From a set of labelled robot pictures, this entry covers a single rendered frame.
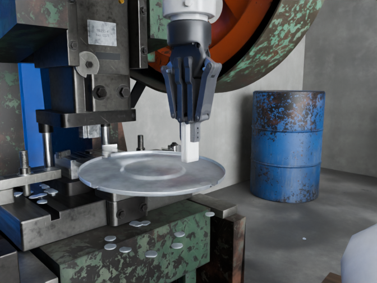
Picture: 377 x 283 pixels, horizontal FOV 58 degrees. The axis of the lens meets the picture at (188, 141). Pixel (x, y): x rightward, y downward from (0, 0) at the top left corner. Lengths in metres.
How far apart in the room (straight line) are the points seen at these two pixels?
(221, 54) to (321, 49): 3.18
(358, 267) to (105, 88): 0.61
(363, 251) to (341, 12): 3.81
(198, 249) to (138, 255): 0.19
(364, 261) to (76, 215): 0.56
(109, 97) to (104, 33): 0.14
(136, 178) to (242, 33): 0.50
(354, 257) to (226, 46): 0.73
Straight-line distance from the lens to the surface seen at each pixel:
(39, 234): 0.74
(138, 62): 0.84
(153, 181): 0.63
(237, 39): 0.95
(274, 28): 0.88
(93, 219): 0.78
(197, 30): 0.57
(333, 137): 4.07
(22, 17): 0.71
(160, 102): 2.52
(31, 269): 0.68
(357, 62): 3.96
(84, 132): 0.88
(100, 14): 0.83
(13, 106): 1.01
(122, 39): 0.85
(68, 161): 0.85
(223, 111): 3.03
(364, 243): 0.35
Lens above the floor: 0.96
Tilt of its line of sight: 10 degrees down
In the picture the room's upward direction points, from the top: straight up
